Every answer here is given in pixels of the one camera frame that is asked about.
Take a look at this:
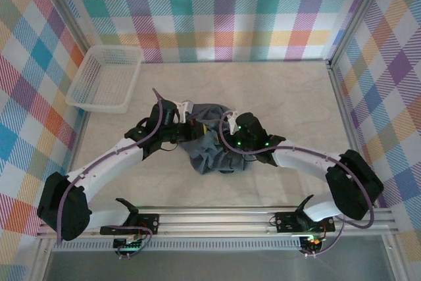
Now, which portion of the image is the grey-blue t-shirt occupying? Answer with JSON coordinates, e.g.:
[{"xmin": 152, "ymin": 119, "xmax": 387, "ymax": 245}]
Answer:
[{"xmin": 180, "ymin": 102, "xmax": 246, "ymax": 176}]

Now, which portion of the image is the white plastic mesh basket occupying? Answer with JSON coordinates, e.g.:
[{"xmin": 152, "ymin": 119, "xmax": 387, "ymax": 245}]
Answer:
[{"xmin": 64, "ymin": 45, "xmax": 145, "ymax": 115}]

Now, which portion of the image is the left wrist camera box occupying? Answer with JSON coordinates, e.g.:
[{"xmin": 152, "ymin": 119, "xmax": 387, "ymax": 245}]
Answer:
[{"xmin": 173, "ymin": 99, "xmax": 195, "ymax": 121}]

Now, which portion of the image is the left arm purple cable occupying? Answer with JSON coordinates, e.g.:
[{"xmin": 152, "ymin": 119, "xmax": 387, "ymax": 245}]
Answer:
[{"xmin": 56, "ymin": 88, "xmax": 164, "ymax": 256}]

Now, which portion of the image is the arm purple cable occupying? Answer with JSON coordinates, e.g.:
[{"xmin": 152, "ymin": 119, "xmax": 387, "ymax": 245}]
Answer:
[
  {"xmin": 219, "ymin": 111, "xmax": 376, "ymax": 256},
  {"xmin": 56, "ymin": 88, "xmax": 164, "ymax": 256}
]

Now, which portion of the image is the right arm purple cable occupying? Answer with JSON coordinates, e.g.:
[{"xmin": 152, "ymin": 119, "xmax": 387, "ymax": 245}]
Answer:
[{"xmin": 219, "ymin": 111, "xmax": 376, "ymax": 256}]

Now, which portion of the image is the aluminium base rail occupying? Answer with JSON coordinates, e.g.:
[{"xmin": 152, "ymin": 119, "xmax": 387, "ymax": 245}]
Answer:
[{"xmin": 35, "ymin": 207, "xmax": 401, "ymax": 239}]

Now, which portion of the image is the aluminium side rail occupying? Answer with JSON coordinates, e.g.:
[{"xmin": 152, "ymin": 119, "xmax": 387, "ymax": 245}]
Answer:
[{"xmin": 328, "ymin": 63, "xmax": 376, "ymax": 205}]

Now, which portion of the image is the slotted grey cable duct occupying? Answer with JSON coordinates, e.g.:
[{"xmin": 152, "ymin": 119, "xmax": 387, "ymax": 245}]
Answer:
[{"xmin": 52, "ymin": 240, "xmax": 302, "ymax": 252}]

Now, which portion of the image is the right aluminium frame post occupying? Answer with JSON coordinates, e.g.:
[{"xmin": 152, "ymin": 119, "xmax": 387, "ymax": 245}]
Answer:
[{"xmin": 328, "ymin": 0, "xmax": 396, "ymax": 64}]

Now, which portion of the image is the aluminium frame post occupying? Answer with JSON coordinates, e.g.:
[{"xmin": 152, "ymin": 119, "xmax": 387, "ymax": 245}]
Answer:
[
  {"xmin": 32, "ymin": 0, "xmax": 93, "ymax": 52},
  {"xmin": 328, "ymin": 0, "xmax": 396, "ymax": 64}
]

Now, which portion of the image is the left aluminium frame post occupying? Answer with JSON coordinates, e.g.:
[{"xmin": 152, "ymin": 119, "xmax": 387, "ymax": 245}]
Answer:
[{"xmin": 32, "ymin": 0, "xmax": 93, "ymax": 52}]

